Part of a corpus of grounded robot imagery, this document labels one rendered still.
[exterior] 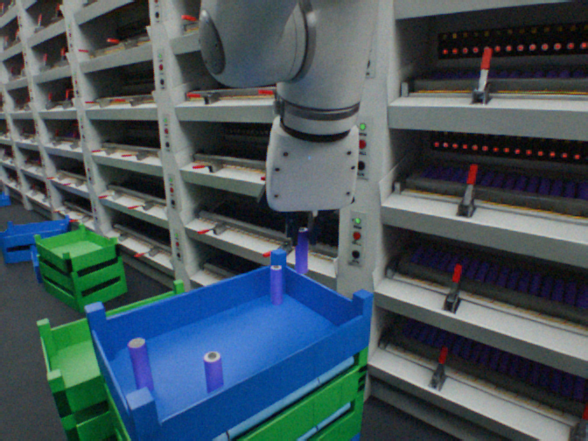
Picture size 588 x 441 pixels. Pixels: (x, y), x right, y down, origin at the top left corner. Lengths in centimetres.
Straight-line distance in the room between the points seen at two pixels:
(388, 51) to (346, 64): 40
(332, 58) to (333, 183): 14
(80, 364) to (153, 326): 31
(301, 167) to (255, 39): 16
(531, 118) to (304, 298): 45
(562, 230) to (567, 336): 20
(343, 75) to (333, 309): 33
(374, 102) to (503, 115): 23
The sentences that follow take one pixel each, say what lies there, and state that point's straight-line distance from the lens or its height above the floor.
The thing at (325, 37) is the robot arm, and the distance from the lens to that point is 30.
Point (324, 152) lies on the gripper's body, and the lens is 37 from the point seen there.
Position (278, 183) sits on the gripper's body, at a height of 63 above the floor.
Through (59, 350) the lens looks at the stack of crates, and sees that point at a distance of 88.
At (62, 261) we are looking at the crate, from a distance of 146.
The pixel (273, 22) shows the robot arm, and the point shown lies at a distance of 25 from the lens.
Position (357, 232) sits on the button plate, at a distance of 78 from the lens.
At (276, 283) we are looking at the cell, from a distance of 57.
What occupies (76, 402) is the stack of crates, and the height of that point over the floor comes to 26.
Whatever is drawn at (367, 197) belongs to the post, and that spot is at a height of 53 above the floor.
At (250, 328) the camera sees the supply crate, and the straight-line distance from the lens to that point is 54.
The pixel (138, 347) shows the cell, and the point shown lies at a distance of 42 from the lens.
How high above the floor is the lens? 71
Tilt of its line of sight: 18 degrees down
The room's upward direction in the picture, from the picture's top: straight up
